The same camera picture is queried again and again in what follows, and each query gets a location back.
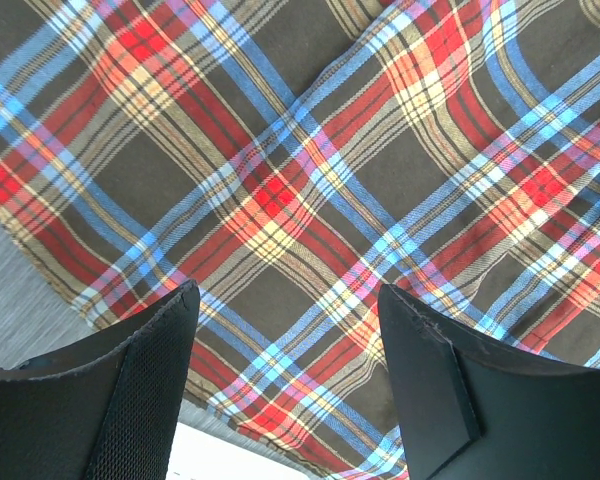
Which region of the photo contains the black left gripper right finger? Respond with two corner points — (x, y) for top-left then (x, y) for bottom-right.
(378, 285), (600, 479)

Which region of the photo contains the brown red plaid shirt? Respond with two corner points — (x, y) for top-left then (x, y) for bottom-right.
(0, 1), (600, 479)

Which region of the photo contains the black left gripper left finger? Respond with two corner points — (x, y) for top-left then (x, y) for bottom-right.
(0, 280), (200, 479)

